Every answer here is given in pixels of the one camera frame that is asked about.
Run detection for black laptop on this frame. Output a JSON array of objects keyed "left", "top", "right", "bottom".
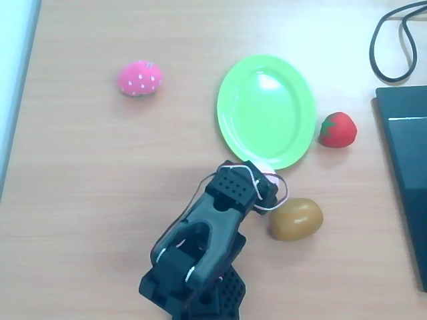
[{"left": 373, "top": 85, "right": 427, "bottom": 294}]

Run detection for pink plush strawberry white dots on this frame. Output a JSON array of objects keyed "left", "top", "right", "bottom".
[{"left": 116, "top": 59, "right": 163, "bottom": 97}]

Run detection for black looped cable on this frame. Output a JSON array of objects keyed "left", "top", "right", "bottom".
[{"left": 368, "top": 0, "right": 427, "bottom": 84}]

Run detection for red strawberry toy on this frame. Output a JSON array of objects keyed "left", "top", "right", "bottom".
[{"left": 318, "top": 111, "right": 358, "bottom": 148}]

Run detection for brown kiwi fruit toy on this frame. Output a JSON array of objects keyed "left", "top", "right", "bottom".
[{"left": 269, "top": 197, "right": 324, "bottom": 241}]

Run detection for green plastic plate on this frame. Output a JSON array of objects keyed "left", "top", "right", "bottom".
[{"left": 216, "top": 54, "right": 317, "bottom": 171}]

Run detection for white red wrist servo cable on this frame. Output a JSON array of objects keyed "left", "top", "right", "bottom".
[{"left": 216, "top": 161, "right": 292, "bottom": 213}]

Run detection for white red elbow servo cable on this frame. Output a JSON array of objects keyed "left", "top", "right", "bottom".
[{"left": 153, "top": 171, "right": 221, "bottom": 284}]

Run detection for pink plush peach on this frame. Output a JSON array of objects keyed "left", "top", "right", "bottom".
[{"left": 262, "top": 168, "right": 288, "bottom": 188}]

